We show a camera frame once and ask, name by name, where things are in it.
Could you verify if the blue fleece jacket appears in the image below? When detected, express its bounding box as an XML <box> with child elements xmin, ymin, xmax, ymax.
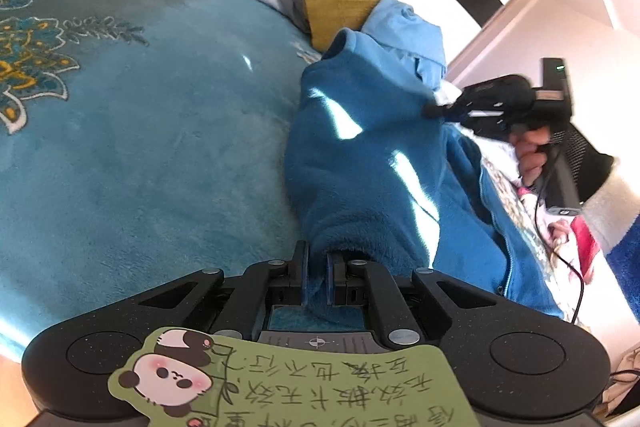
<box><xmin>285</xmin><ymin>29</ymin><xmax>566</xmax><ymax>324</ymax></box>

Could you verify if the green panda paper note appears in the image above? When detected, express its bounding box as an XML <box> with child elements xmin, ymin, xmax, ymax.
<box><xmin>107</xmin><ymin>327</ymin><xmax>481</xmax><ymax>427</ymax></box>

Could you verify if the blue shirt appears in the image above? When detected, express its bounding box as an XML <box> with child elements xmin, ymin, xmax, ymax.
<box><xmin>360</xmin><ymin>0</ymin><xmax>448</xmax><ymax>92</ymax></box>

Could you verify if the black cable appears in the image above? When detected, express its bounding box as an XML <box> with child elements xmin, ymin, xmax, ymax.
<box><xmin>534</xmin><ymin>157</ymin><xmax>586</xmax><ymax>325</ymax></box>

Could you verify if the person's right forearm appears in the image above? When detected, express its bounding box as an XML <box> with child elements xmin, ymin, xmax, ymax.
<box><xmin>552</xmin><ymin>124</ymin><xmax>640</xmax><ymax>258</ymax></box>

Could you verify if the mustard yellow knitted sweater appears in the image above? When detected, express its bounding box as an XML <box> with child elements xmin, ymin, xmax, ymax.
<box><xmin>305</xmin><ymin>0</ymin><xmax>384</xmax><ymax>52</ymax></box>

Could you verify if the person's right hand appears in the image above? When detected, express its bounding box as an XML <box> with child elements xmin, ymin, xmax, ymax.
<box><xmin>515</xmin><ymin>128</ymin><xmax>553</xmax><ymax>188</ymax></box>

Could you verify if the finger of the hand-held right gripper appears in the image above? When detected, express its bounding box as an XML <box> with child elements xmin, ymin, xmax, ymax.
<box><xmin>424</xmin><ymin>99</ymin><xmax>466</xmax><ymax>122</ymax></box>

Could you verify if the teal floral blanket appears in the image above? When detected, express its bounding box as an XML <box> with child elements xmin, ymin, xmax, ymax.
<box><xmin>0</xmin><ymin>0</ymin><xmax>326</xmax><ymax>364</ymax></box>

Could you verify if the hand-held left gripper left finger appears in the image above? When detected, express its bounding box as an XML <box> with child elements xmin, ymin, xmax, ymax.
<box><xmin>137</xmin><ymin>241</ymin><xmax>310</xmax><ymax>340</ymax></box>

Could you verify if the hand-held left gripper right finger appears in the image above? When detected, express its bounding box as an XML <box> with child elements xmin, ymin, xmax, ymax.
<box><xmin>327</xmin><ymin>254</ymin><xmax>503</xmax><ymax>347</ymax></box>

